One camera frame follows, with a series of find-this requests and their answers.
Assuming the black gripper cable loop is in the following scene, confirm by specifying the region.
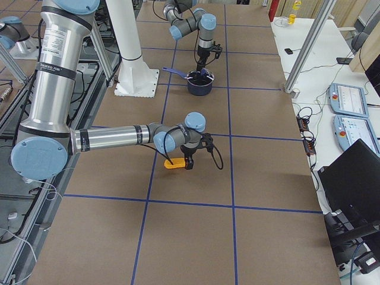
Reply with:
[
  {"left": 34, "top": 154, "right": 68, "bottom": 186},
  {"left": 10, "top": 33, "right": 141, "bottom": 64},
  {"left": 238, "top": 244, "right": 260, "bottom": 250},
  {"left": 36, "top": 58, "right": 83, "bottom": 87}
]
[{"left": 204, "top": 139, "right": 224, "bottom": 170}]

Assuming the black monitor stand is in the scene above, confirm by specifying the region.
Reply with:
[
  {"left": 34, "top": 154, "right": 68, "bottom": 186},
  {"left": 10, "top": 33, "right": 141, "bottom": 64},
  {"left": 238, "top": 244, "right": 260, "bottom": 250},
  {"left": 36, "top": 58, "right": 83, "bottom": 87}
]
[{"left": 324, "top": 206, "right": 379, "bottom": 274}]

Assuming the black laptop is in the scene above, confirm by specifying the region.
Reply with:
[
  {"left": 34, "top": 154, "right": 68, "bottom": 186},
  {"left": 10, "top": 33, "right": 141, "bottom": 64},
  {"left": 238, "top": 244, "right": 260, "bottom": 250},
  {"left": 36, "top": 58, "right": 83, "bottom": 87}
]
[{"left": 318, "top": 139, "right": 379, "bottom": 221}]

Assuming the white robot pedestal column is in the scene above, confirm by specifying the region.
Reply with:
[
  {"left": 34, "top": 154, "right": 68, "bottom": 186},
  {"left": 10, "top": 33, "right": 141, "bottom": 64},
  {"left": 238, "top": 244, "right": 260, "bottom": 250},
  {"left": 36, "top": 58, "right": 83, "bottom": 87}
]
[{"left": 106, "top": 0, "right": 159, "bottom": 98}]

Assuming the orange black power strip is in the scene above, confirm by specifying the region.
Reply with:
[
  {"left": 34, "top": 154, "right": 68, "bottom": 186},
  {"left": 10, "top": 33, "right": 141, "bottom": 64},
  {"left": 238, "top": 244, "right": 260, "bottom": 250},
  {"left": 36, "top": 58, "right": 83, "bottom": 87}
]
[{"left": 296, "top": 116, "right": 316, "bottom": 157}]

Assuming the aluminium frame post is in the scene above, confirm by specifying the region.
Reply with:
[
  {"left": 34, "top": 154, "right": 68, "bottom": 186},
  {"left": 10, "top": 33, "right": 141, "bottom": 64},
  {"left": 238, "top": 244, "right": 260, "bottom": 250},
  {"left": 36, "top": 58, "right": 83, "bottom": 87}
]
[{"left": 284, "top": 0, "right": 337, "bottom": 93}]

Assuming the teach pendant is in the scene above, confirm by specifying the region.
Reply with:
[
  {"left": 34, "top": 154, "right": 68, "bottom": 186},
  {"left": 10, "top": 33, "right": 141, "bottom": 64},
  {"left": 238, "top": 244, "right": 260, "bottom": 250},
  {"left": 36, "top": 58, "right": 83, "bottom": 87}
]
[
  {"left": 328, "top": 83, "right": 369, "bottom": 118},
  {"left": 333, "top": 115, "right": 379, "bottom": 154}
]

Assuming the dark blue pot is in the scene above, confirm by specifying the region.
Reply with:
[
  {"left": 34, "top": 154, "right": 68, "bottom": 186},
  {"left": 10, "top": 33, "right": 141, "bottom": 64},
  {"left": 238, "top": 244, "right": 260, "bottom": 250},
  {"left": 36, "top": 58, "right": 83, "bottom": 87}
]
[{"left": 162, "top": 67, "right": 214, "bottom": 96}]

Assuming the upper teach pendant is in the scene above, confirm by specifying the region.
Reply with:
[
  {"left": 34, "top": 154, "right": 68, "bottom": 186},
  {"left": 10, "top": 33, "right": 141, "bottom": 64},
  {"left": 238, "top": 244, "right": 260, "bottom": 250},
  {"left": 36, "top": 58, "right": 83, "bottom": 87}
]
[{"left": 328, "top": 83, "right": 369, "bottom": 118}]

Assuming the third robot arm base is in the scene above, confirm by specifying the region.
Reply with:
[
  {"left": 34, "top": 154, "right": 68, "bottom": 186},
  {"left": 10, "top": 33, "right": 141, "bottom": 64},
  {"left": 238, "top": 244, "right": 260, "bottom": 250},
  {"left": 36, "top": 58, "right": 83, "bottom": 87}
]
[{"left": 1, "top": 16, "right": 39, "bottom": 60}]

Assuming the lower teach pendant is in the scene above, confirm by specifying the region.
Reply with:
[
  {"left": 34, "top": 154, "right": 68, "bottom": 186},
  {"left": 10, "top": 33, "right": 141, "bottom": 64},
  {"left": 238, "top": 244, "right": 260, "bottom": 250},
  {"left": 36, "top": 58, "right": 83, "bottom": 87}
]
[{"left": 333, "top": 115, "right": 379, "bottom": 154}]

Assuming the orange toy corn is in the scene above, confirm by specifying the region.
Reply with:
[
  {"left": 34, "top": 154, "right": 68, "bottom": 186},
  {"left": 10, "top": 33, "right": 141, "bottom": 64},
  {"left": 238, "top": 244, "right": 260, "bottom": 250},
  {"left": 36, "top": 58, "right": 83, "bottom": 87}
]
[{"left": 164, "top": 158, "right": 186, "bottom": 169}]

